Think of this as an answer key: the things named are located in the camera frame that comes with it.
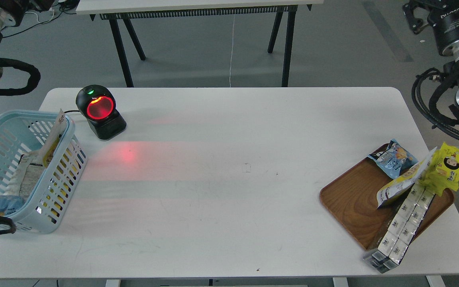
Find white boxed snack pack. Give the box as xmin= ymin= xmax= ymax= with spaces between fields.
xmin=363 ymin=183 xmax=435 ymax=273

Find brown wooden tray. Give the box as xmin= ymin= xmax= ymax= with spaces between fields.
xmin=320 ymin=143 xmax=455 ymax=251

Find white background table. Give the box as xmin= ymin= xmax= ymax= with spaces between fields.
xmin=75 ymin=0 xmax=320 ymax=87

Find white hanging cable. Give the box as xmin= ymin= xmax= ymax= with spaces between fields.
xmin=229 ymin=15 xmax=235 ymax=87

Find yellow white snack pouch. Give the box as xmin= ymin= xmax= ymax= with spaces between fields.
xmin=38 ymin=109 xmax=67 ymax=167
xmin=376 ymin=147 xmax=438 ymax=208

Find blue snack bag in basket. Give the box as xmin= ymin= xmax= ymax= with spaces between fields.
xmin=0 ymin=195 xmax=25 ymax=216

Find white snack bag in basket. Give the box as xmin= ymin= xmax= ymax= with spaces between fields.
xmin=3 ymin=150 xmax=46 ymax=200

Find yellow snack pack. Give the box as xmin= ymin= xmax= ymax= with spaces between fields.
xmin=419 ymin=142 xmax=459 ymax=196

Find black barcode scanner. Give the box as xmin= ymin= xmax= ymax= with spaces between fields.
xmin=75 ymin=84 xmax=126 ymax=140

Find black floor cables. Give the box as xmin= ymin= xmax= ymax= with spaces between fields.
xmin=2 ymin=0 xmax=80 ymax=38

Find light blue plastic basket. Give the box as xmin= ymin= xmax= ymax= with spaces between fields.
xmin=0 ymin=110 xmax=87 ymax=233

